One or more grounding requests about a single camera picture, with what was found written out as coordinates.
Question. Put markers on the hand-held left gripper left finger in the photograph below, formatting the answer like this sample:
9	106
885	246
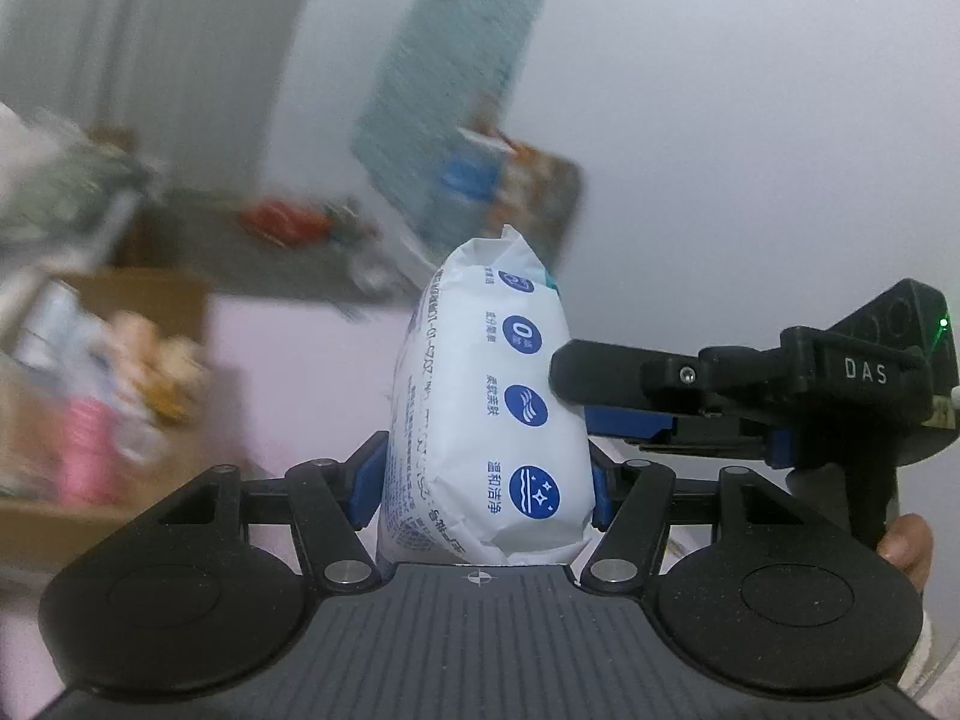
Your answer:
367	480

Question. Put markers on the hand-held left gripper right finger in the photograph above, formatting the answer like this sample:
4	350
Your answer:
604	495

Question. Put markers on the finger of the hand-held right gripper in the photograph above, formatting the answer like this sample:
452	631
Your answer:
675	439
622	379

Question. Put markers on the white blue wet wipes pack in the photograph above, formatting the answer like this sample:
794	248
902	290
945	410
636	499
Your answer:
480	390

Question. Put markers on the orange white striped cloth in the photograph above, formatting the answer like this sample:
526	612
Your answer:
157	367

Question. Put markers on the pink plastic bag roll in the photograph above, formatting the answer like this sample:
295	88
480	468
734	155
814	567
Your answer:
86	457

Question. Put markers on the brown cardboard box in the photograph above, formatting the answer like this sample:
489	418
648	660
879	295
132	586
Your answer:
45	540

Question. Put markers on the person's right hand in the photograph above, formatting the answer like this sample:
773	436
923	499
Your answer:
909	551

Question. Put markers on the orange patterned folding board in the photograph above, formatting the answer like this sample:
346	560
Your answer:
547	195

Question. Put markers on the blue water jug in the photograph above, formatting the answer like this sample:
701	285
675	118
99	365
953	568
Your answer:
465	180

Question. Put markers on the red snack bag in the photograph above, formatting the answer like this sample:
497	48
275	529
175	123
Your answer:
281	217

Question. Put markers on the teal crochet cloth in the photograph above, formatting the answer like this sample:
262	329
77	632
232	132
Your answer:
450	90

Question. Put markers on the grey patterned blanket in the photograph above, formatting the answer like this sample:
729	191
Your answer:
67	187

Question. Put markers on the grey curtain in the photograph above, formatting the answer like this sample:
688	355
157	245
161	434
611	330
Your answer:
150	52

